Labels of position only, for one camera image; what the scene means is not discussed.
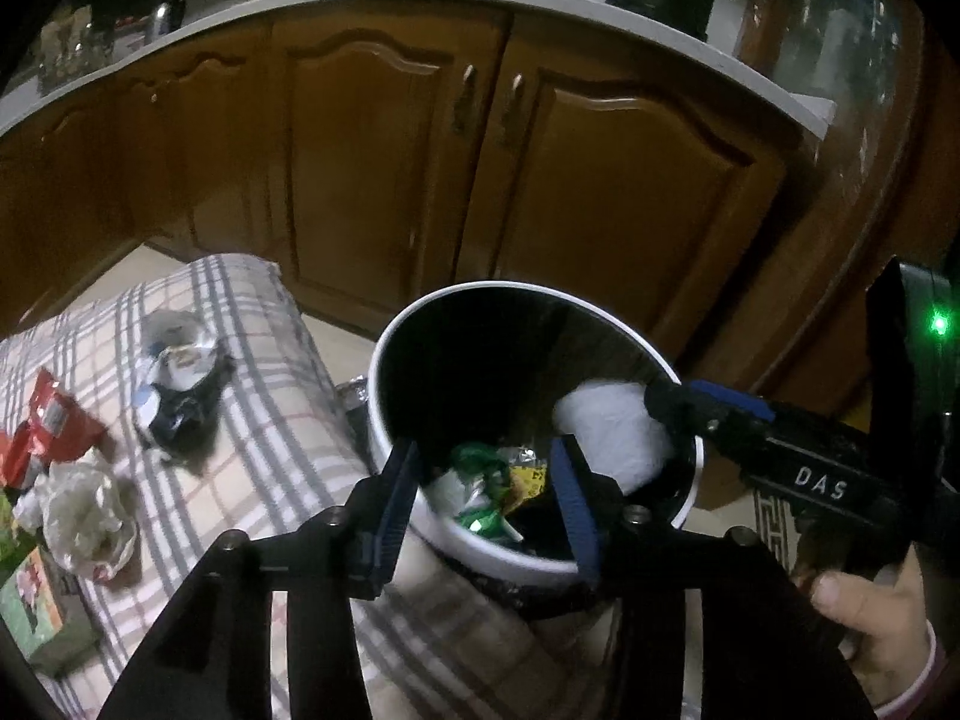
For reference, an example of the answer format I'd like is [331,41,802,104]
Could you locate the green drink pouch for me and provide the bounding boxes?
[427,444,548,548]

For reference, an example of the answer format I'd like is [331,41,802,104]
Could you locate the dark silver wrapper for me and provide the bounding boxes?
[132,309,233,465]

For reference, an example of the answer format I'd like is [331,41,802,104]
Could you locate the red snack packet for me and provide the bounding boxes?
[2,367,106,491]

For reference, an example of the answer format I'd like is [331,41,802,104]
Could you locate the white round trash bin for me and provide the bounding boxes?
[368,280,704,590]

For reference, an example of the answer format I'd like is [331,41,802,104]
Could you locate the right hand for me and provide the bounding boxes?
[809,546,946,718]

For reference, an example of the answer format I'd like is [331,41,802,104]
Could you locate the plaid checkered cloth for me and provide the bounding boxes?
[2,254,605,718]

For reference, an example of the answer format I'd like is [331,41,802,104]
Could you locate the white crumpled plastic bag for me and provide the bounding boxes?
[13,447,139,583]

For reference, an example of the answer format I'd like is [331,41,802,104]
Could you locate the green carton box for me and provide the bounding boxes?
[2,548,98,676]

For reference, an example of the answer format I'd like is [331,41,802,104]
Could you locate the brown wooden base cabinets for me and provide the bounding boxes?
[2,0,830,388]

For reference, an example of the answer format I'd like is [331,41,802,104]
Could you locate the steel electric kettle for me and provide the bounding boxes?
[146,0,185,43]

